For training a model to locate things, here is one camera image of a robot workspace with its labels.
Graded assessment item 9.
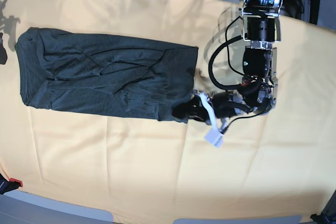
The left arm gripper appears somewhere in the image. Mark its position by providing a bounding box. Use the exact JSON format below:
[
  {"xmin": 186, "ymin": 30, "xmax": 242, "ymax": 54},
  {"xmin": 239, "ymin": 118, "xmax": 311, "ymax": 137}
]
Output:
[{"xmin": 172, "ymin": 90, "xmax": 228, "ymax": 134}]

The dark green long-sleeve shirt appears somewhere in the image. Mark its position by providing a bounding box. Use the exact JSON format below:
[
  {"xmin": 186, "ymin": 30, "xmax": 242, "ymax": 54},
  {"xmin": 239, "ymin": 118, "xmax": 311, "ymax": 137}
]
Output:
[{"xmin": 15, "ymin": 28, "xmax": 198, "ymax": 121}]

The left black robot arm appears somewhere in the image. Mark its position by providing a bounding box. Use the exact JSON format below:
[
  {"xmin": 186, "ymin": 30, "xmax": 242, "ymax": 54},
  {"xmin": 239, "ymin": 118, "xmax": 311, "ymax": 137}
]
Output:
[{"xmin": 172, "ymin": 0, "xmax": 284, "ymax": 136}]

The yellow table cloth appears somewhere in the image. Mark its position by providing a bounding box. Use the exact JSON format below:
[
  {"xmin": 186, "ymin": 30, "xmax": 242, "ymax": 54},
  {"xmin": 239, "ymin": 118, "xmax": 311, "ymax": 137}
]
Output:
[{"xmin": 1, "ymin": 0, "xmax": 335, "ymax": 223}]

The red and black clamp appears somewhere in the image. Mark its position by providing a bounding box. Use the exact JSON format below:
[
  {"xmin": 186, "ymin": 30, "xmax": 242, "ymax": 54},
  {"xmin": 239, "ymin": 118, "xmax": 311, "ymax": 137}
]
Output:
[{"xmin": 0, "ymin": 174, "xmax": 23, "ymax": 195}]

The black clamp right corner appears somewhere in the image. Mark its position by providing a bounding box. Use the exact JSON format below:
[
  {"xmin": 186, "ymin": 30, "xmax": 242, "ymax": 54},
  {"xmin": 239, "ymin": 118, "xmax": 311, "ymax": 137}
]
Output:
[{"xmin": 310, "ymin": 214, "xmax": 336, "ymax": 224}]

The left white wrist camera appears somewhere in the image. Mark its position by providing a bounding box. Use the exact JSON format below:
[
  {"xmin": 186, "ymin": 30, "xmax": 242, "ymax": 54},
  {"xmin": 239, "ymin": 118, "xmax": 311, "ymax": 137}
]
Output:
[{"xmin": 205, "ymin": 129, "xmax": 223, "ymax": 148}]

